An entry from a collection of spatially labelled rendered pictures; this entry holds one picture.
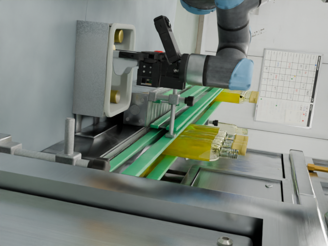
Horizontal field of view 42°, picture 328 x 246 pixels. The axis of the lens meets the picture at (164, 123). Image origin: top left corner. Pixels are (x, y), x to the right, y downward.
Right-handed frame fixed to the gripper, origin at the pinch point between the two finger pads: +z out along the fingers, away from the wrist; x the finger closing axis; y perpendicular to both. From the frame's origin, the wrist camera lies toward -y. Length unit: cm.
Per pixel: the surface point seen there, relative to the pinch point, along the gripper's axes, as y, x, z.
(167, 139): 22.5, 8.4, -14.9
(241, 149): 26.0, 24.2, -34.5
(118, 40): -2.8, 3.8, -0.8
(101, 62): 2.2, -8.1, -1.3
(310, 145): 152, 610, -124
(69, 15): -7.5, -12.2, 5.5
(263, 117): 117, 608, -44
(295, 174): 40, 53, -54
